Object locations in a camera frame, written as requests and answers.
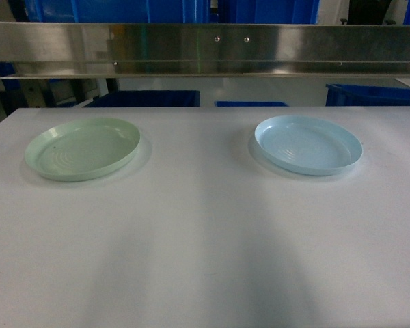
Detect blue bin below middle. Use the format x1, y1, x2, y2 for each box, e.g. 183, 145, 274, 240
215, 100, 288, 107

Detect blue bin below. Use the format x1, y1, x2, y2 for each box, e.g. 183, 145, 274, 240
215, 100, 288, 107
85, 90, 200, 108
325, 84, 410, 107

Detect light blue plastic plate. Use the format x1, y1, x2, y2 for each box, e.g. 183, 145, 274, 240
254, 115, 363, 176

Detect blue bin below left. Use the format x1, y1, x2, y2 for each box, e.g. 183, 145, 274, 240
85, 90, 200, 108

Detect pale green plastic plate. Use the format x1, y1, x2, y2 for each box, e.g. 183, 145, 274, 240
25, 118, 141, 182

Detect blue bin below right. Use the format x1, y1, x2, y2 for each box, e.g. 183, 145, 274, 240
325, 84, 410, 107

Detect blue crate upper right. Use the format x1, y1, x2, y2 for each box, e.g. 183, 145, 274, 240
218, 0, 320, 24

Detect blue crate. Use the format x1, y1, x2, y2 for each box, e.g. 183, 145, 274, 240
24, 0, 211, 23
218, 0, 320, 24

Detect blue crate upper left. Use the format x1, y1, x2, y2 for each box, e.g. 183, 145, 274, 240
24, 0, 211, 23

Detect stainless steel shelf rail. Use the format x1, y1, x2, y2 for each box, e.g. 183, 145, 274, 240
0, 22, 410, 79

